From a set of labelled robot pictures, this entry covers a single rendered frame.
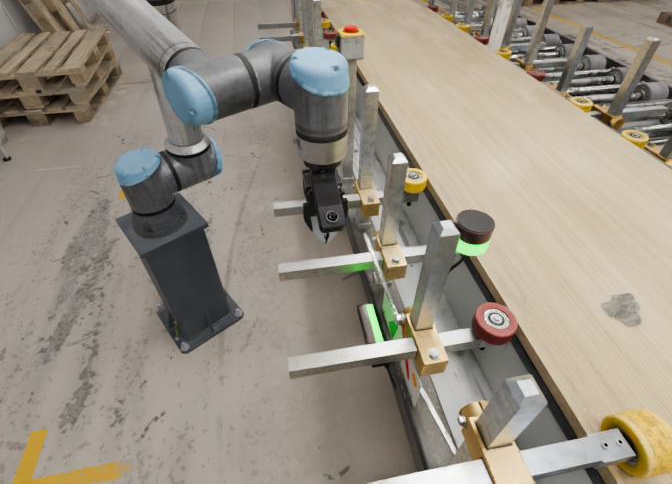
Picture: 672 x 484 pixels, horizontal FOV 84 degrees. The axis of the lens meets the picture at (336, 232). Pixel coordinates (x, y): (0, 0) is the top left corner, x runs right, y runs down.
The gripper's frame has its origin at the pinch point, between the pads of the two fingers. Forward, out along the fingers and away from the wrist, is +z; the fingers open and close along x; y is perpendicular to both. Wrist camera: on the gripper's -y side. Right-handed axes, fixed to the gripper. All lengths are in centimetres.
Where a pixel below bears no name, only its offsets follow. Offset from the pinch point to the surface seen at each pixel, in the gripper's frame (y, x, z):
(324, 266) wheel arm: 2.8, 0.2, 11.2
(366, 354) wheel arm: -21.7, -3.8, 10.8
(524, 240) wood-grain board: -2.2, -48.0, 6.8
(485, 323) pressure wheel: -22.3, -27.1, 6.2
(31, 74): 289, 189, 54
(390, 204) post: 5.9, -15.9, -2.9
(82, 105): 289, 163, 82
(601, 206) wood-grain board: 6, -75, 7
